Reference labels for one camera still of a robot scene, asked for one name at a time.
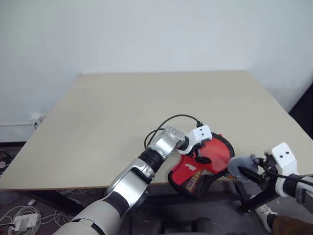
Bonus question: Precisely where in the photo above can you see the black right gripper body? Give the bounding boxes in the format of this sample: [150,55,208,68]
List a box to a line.
[256,156,279,189]

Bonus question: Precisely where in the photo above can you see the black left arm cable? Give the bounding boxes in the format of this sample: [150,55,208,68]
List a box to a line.
[143,114,204,149]

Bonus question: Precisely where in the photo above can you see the dark rounded shape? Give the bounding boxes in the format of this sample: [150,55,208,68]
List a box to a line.
[195,216,221,235]

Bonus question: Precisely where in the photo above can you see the white wall outlet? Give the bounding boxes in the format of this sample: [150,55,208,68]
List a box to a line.
[29,112,46,128]

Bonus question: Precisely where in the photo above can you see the white floor cable tangle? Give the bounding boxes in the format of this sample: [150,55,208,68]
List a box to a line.
[0,188,76,235]

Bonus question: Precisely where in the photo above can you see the black metal table frame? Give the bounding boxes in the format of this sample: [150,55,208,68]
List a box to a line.
[31,181,278,216]

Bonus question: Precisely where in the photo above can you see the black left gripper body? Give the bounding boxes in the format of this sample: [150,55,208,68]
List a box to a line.
[188,143,204,159]

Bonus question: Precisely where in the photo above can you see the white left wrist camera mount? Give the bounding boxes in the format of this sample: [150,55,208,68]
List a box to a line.
[177,124,213,155]

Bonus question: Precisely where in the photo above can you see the red mesh pouch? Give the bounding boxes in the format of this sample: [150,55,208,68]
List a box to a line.
[167,132,235,199]

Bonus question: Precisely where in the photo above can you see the white sneaker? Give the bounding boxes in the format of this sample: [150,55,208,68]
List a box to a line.
[255,204,279,233]

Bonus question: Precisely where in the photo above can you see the brown trouser leg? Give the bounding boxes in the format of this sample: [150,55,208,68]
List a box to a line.
[272,214,313,235]

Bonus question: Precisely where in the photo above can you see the grey fuzzy fabric tag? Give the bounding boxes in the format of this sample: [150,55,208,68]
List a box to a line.
[226,156,259,183]

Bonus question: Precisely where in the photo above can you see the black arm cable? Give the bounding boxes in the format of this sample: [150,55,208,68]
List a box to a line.
[143,114,204,149]
[265,170,313,184]

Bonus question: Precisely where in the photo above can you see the black cabinet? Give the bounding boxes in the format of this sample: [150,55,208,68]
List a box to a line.
[288,81,313,141]

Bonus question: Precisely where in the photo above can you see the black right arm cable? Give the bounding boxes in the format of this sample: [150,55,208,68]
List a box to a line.
[265,170,313,184]

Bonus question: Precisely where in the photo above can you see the white power strip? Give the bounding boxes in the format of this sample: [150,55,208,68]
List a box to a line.
[13,212,41,232]

